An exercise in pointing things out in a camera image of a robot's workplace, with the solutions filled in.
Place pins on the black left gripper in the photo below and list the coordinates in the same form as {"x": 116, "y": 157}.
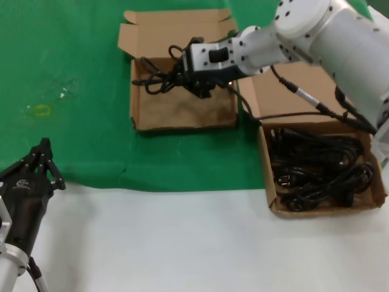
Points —
{"x": 24, "y": 207}

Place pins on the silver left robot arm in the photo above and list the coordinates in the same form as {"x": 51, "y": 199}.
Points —
{"x": 9, "y": 264}

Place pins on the open cardboard box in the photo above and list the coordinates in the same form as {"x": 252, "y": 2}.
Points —
{"x": 304, "y": 97}

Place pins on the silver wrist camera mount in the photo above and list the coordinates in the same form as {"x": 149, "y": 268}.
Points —
{"x": 4, "y": 222}
{"x": 203, "y": 57}

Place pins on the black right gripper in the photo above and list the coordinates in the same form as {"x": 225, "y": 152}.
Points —
{"x": 231, "y": 72}

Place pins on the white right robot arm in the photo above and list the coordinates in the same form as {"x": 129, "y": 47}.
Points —
{"x": 334, "y": 30}

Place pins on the green tablecloth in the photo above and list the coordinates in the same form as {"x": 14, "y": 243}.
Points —
{"x": 76, "y": 45}

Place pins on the open cardboard box torn edge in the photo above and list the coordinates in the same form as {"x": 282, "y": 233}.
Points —
{"x": 170, "y": 115}

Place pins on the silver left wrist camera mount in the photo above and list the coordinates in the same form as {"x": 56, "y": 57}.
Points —
{"x": 4, "y": 222}

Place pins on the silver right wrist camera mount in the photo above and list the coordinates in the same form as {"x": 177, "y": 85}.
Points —
{"x": 203, "y": 57}

